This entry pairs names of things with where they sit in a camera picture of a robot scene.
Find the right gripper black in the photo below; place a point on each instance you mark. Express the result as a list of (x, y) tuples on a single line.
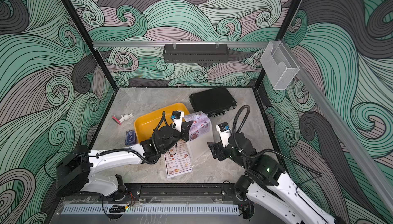
[(217, 147)]

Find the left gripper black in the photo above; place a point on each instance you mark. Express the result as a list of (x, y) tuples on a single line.
[(186, 125)]

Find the special menu paper sheet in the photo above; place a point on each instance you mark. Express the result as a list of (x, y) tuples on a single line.
[(200, 124)]

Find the old menu sheet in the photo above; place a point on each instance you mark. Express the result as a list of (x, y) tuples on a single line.
[(177, 160)]

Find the white acrylic menu holder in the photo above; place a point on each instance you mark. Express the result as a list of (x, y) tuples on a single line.
[(197, 144)]

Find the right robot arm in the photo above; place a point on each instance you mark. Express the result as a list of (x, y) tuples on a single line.
[(266, 183)]

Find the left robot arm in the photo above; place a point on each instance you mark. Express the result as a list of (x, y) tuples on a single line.
[(81, 169)]

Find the yellow plastic tray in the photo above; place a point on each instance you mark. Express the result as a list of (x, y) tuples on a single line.
[(145, 124)]

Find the black hard case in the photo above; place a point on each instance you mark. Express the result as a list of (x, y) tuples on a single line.
[(213, 102)]

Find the blue small packet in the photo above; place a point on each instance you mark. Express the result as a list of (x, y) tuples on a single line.
[(130, 138)]

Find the white bunny figurine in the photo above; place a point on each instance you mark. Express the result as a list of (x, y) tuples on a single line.
[(125, 117)]

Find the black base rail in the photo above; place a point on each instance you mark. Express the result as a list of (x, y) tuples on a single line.
[(139, 192)]

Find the black wall shelf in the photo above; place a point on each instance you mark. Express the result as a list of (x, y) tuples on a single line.
[(196, 53)]

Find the clear wall brochure holder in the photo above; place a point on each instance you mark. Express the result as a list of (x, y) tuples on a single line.
[(279, 64)]

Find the white slotted cable duct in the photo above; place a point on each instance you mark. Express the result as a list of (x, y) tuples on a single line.
[(154, 209)]

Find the aluminium right rail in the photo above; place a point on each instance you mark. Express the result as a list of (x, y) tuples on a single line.
[(311, 76)]

